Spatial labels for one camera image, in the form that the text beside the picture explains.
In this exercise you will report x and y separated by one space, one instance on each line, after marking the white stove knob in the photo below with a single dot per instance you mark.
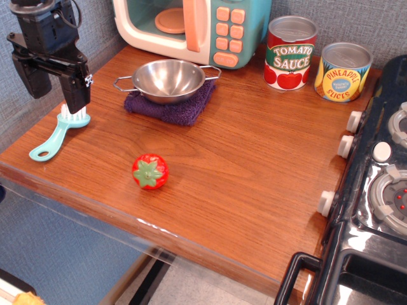
325 202
353 121
345 146

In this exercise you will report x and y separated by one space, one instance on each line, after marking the white stove knob top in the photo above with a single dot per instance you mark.
353 121

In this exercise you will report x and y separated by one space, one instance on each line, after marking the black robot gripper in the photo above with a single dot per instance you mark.
48 41

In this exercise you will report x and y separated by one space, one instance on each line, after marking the black toy stove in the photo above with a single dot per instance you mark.
363 257

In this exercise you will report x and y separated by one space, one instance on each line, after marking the white stove knob bottom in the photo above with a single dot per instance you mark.
325 202

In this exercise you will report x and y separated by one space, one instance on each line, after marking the purple folded cloth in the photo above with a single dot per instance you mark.
185 113

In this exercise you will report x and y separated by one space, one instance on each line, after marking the pineapple slices can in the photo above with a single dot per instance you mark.
343 70

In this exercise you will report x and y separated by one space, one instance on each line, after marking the red toy strawberry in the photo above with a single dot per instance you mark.
150 171

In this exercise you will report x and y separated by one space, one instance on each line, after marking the tomato sauce can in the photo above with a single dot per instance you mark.
289 52

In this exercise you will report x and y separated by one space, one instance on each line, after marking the stainless steel bowl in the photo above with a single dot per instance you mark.
168 81

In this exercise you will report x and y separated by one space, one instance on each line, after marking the teal dish brush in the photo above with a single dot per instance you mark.
65 121

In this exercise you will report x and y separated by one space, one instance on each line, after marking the teal toy microwave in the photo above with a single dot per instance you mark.
225 34

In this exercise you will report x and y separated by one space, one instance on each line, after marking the white stove knob middle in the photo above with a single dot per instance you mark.
345 146

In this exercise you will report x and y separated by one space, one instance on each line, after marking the orange plate in microwave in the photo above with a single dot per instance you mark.
170 21

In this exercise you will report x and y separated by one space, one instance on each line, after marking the yellow object bottom left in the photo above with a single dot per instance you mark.
28 298

